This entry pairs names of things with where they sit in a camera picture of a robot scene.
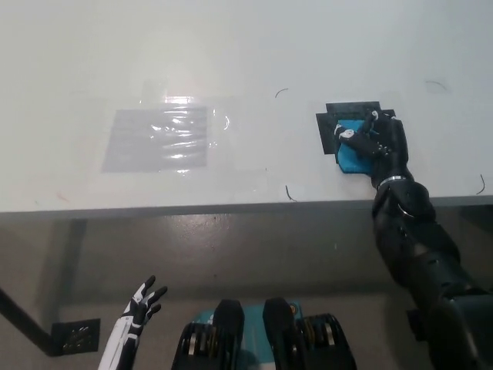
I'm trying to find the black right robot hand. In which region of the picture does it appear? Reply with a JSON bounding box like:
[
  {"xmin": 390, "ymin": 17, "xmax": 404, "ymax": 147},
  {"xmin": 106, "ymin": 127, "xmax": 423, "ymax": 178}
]
[{"xmin": 333, "ymin": 109, "xmax": 411, "ymax": 189}]

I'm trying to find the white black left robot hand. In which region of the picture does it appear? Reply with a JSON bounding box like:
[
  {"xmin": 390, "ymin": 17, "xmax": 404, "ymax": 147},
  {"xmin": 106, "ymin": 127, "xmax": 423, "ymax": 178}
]
[{"xmin": 98, "ymin": 274, "xmax": 169, "ymax": 370}]

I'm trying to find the blue soft sponge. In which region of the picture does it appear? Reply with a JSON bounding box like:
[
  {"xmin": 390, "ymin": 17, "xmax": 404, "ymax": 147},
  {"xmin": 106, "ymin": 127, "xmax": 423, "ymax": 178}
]
[{"xmin": 334, "ymin": 119, "xmax": 377, "ymax": 177}]

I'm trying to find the black tape mark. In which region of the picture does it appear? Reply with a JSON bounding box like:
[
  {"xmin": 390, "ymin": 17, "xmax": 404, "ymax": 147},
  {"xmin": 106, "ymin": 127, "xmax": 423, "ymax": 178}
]
[{"xmin": 315, "ymin": 100, "xmax": 400, "ymax": 157}]

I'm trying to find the black diagonal table leg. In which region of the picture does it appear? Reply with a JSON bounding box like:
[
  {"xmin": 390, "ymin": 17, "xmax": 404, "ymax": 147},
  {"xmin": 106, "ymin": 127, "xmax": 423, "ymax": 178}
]
[{"xmin": 0, "ymin": 287, "xmax": 54, "ymax": 354}]

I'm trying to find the clear plastic film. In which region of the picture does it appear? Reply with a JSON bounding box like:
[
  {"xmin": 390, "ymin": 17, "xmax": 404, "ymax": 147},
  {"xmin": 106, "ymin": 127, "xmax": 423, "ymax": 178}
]
[{"xmin": 69, "ymin": 91, "xmax": 242, "ymax": 177}]

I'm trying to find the grey rectangular sheet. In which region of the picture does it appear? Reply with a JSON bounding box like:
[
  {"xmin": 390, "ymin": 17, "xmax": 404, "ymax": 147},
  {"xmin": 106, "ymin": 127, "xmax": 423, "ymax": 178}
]
[{"xmin": 100, "ymin": 106, "xmax": 210, "ymax": 173}]

